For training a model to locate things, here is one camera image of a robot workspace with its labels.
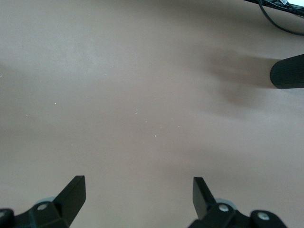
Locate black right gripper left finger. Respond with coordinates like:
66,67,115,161
0,175,86,228

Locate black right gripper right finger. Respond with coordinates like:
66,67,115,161
187,176,289,228

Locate black looping cable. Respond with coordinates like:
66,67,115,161
258,0,304,36

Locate black ribbed cylinder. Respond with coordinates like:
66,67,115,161
270,54,304,90

